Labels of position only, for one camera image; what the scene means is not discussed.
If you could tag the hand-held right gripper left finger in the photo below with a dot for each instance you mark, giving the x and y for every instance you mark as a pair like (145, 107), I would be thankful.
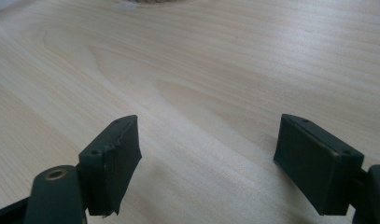
(113, 168)

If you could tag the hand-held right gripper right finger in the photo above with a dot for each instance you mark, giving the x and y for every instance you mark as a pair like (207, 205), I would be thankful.
(315, 168)

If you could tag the translucent grey ribbed waste bin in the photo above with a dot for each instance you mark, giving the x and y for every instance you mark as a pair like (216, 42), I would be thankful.
(156, 1)

